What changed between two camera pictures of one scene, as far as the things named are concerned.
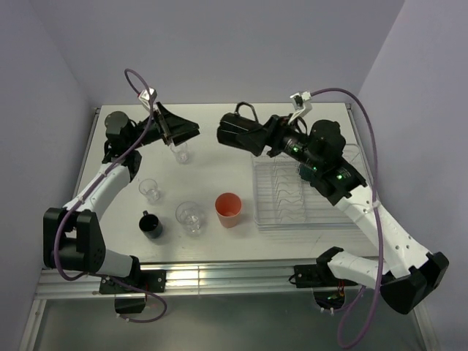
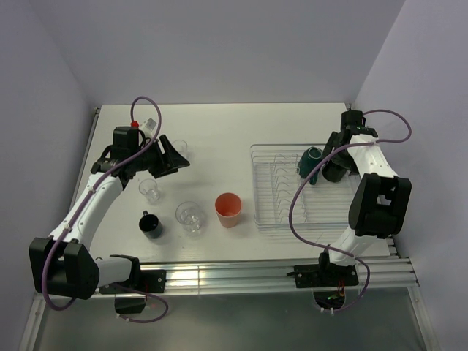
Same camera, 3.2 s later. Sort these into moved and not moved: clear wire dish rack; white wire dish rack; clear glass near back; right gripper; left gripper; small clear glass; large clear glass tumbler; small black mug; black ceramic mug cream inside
Moved: black ceramic mug cream inside; left gripper; right gripper
Not moved: large clear glass tumbler; clear wire dish rack; white wire dish rack; small clear glass; clear glass near back; small black mug
